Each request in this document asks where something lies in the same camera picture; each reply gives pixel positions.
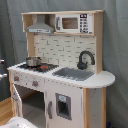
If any white oven door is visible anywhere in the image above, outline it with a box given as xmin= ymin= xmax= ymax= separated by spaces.
xmin=11 ymin=92 xmax=24 ymax=118

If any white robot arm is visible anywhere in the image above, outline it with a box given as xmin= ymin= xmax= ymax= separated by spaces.
xmin=8 ymin=117 xmax=38 ymax=128

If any wooden toy kitchen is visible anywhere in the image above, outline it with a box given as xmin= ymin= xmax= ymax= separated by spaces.
xmin=8 ymin=10 xmax=115 ymax=128

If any grey toy sink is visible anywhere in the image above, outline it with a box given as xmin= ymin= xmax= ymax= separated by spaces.
xmin=52 ymin=67 xmax=93 ymax=81

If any black toy faucet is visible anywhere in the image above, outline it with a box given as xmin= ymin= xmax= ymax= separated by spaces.
xmin=77 ymin=50 xmax=95 ymax=70

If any black toy stovetop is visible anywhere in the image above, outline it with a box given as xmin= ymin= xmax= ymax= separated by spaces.
xmin=21 ymin=63 xmax=57 ymax=73

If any silver toy pot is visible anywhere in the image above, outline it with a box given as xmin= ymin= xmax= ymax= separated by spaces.
xmin=26 ymin=56 xmax=41 ymax=67

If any right red stove knob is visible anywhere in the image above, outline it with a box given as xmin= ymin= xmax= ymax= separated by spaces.
xmin=32 ymin=81 xmax=38 ymax=87

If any red stove knob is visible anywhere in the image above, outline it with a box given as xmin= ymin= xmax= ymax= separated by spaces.
xmin=13 ymin=75 xmax=20 ymax=82
xmin=32 ymin=81 xmax=38 ymax=87

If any white cabinet door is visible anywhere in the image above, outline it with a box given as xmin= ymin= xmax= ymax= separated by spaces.
xmin=45 ymin=81 xmax=83 ymax=128

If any grey range hood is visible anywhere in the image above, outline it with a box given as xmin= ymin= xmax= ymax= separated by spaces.
xmin=26 ymin=15 xmax=54 ymax=34

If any toy microwave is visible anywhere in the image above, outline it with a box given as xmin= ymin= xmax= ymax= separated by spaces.
xmin=56 ymin=14 xmax=93 ymax=34

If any left red stove knob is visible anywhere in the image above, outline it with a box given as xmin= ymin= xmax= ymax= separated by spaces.
xmin=13 ymin=75 xmax=20 ymax=82

